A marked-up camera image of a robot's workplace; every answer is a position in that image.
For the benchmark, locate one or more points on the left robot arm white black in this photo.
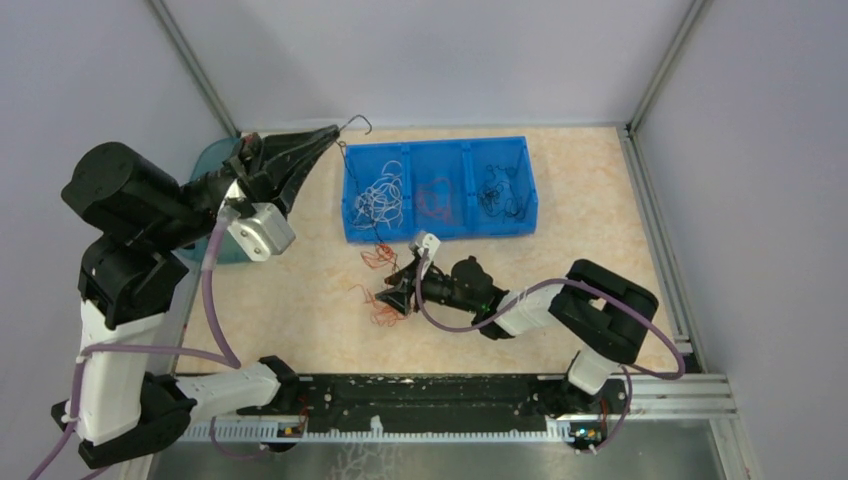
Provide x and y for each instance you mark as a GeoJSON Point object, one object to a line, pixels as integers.
{"type": "Point", "coordinates": [119, 409]}

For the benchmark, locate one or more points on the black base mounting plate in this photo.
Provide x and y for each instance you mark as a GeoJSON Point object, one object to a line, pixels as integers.
{"type": "Point", "coordinates": [431, 404]}

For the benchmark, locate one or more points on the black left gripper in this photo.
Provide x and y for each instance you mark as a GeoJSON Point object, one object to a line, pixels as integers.
{"type": "Point", "coordinates": [260, 161]}

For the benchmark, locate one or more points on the blue three-compartment plastic bin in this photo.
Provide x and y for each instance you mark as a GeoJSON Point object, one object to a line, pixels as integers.
{"type": "Point", "coordinates": [455, 189]}

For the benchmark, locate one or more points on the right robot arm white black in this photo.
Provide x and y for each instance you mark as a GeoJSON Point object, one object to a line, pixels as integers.
{"type": "Point", "coordinates": [607, 312]}

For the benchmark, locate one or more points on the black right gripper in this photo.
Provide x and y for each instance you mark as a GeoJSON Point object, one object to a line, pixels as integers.
{"type": "Point", "coordinates": [399, 298]}

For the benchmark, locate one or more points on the white slotted cable duct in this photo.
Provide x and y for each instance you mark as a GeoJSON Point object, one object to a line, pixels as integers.
{"type": "Point", "coordinates": [273, 432]}

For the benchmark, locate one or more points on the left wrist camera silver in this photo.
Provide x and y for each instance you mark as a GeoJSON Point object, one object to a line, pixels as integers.
{"type": "Point", "coordinates": [265, 234]}

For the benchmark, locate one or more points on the aluminium frame rail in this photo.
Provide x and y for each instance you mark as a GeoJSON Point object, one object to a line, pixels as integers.
{"type": "Point", "coordinates": [731, 449]}

